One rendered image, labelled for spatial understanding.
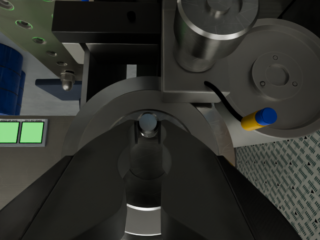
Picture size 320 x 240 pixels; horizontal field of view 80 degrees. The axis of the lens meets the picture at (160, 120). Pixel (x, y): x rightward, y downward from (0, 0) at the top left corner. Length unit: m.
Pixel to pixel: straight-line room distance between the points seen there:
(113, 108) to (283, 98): 0.15
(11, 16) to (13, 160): 0.34
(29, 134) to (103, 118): 0.42
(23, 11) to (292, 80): 0.37
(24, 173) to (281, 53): 0.56
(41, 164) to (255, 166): 0.48
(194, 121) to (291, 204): 0.19
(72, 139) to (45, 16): 0.25
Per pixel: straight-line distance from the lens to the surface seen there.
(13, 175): 0.60
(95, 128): 0.17
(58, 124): 0.56
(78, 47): 0.21
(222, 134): 0.18
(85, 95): 0.19
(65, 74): 0.57
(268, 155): 0.34
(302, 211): 0.29
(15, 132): 0.60
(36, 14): 0.39
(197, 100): 0.16
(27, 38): 0.46
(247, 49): 0.22
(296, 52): 0.24
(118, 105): 0.17
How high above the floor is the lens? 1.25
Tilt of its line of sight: 12 degrees down
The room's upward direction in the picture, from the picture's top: 180 degrees clockwise
